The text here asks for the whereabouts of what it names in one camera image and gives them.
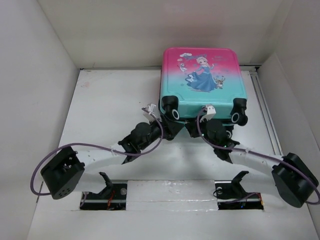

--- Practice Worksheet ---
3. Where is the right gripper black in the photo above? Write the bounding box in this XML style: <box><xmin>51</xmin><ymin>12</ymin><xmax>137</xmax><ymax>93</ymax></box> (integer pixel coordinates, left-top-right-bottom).
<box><xmin>183</xmin><ymin>115</ymin><xmax>217</xmax><ymax>149</ymax></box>

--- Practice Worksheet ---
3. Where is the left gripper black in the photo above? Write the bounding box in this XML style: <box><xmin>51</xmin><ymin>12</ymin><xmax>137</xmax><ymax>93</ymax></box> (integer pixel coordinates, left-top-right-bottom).
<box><xmin>138</xmin><ymin>114</ymin><xmax>184</xmax><ymax>151</ymax></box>

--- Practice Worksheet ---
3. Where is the pink teal kids suitcase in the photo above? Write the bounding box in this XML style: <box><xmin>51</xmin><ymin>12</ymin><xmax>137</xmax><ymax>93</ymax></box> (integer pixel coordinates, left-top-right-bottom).
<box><xmin>158</xmin><ymin>47</ymin><xmax>248</xmax><ymax>126</ymax></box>

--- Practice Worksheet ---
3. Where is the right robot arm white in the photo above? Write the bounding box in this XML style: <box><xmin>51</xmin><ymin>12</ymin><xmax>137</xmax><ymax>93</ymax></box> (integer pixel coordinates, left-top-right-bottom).
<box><xmin>185</xmin><ymin>119</ymin><xmax>320</xmax><ymax>208</ymax></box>

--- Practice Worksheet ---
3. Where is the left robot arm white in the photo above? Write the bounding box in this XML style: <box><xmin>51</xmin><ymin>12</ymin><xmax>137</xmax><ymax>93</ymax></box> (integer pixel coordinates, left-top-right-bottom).
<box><xmin>40</xmin><ymin>118</ymin><xmax>184</xmax><ymax>200</ymax></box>

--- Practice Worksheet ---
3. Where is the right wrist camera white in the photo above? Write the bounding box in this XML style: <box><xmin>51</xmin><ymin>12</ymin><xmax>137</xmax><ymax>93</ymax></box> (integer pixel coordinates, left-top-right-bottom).
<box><xmin>199</xmin><ymin>104</ymin><xmax>217</xmax><ymax>123</ymax></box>

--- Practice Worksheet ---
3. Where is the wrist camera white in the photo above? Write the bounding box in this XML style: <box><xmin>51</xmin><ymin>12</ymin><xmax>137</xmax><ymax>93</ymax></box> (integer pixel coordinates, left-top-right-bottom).
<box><xmin>199</xmin><ymin>104</ymin><xmax>217</xmax><ymax>123</ymax></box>
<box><xmin>141</xmin><ymin>103</ymin><xmax>157</xmax><ymax>122</ymax></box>

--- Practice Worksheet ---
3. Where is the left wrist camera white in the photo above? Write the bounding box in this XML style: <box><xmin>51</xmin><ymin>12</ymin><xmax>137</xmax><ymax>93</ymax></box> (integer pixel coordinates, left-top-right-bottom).
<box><xmin>141</xmin><ymin>103</ymin><xmax>157</xmax><ymax>122</ymax></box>

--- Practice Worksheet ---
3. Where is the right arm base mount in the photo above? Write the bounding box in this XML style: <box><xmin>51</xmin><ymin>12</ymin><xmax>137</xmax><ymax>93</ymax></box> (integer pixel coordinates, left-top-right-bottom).
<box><xmin>212</xmin><ymin>170</ymin><xmax>264</xmax><ymax>211</ymax></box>

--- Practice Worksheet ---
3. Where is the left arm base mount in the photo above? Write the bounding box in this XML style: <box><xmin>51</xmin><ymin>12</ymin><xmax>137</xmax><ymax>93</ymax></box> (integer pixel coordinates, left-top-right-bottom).
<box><xmin>79</xmin><ymin>172</ymin><xmax>128</xmax><ymax>211</ymax></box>

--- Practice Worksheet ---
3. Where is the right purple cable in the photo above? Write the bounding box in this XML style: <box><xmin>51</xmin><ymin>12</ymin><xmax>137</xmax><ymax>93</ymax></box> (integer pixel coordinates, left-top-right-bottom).
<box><xmin>195</xmin><ymin>112</ymin><xmax>320</xmax><ymax>204</ymax></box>

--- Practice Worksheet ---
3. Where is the purple cable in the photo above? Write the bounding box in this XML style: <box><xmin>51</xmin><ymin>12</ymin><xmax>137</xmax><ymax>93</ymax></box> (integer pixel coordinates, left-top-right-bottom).
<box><xmin>30</xmin><ymin>107</ymin><xmax>165</xmax><ymax>196</ymax></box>
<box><xmin>195</xmin><ymin>112</ymin><xmax>320</xmax><ymax>204</ymax></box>

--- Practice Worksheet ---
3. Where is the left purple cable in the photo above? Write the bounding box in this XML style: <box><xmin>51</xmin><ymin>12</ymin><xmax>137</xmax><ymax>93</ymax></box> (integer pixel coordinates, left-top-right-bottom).
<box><xmin>30</xmin><ymin>107</ymin><xmax>165</xmax><ymax>196</ymax></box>

